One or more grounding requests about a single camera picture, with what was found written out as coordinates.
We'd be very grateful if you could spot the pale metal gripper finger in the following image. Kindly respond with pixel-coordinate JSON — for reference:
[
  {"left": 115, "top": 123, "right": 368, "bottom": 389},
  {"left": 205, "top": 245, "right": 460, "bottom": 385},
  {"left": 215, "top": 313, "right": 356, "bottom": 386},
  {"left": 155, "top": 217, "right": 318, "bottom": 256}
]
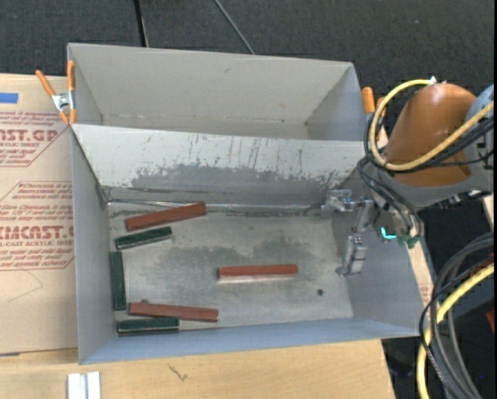
[
  {"left": 335, "top": 234, "right": 369, "bottom": 278},
  {"left": 319, "top": 189, "right": 363, "bottom": 219}
]

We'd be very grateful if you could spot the red-brown flat block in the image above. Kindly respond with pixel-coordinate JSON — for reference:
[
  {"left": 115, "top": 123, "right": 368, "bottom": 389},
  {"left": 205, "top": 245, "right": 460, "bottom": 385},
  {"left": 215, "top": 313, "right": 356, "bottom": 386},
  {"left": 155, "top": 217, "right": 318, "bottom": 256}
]
[
  {"left": 125, "top": 201, "right": 209, "bottom": 232},
  {"left": 216, "top": 263, "right": 299, "bottom": 283},
  {"left": 127, "top": 301, "right": 220, "bottom": 323}
]

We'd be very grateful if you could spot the grey metal bin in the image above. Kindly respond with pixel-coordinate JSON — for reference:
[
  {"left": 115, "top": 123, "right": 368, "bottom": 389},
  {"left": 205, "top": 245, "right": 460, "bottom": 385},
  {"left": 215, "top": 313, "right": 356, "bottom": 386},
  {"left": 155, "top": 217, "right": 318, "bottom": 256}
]
[{"left": 66, "top": 42, "right": 426, "bottom": 366}]

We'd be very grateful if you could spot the dark green flat block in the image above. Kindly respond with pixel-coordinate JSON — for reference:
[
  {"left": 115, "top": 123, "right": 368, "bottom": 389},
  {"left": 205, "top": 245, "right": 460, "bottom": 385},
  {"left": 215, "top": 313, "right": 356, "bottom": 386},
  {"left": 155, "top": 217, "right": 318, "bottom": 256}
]
[
  {"left": 114, "top": 225, "right": 174, "bottom": 251},
  {"left": 109, "top": 250, "right": 128, "bottom": 312},
  {"left": 116, "top": 316, "right": 181, "bottom": 335}
]

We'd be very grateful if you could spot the brown cardboard board red print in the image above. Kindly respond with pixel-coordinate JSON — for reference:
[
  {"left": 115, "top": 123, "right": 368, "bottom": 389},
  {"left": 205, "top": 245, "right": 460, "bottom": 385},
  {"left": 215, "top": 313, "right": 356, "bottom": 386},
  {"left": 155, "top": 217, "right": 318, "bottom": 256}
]
[{"left": 0, "top": 71, "right": 438, "bottom": 357}]

